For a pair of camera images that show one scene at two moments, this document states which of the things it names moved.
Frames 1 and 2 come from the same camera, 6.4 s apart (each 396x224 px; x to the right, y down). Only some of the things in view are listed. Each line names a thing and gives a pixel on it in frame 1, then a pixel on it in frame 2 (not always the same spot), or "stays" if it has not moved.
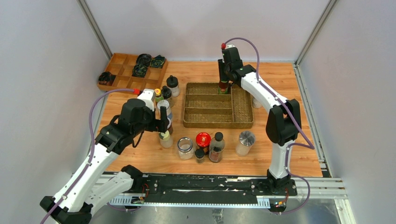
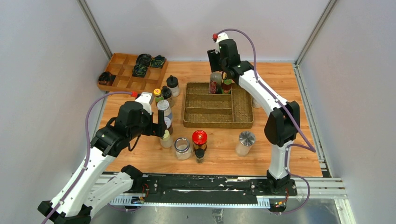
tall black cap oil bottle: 216,146 -> 215,83
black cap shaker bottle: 173,83 stays
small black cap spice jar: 199,154 stays
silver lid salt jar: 163,102 stays
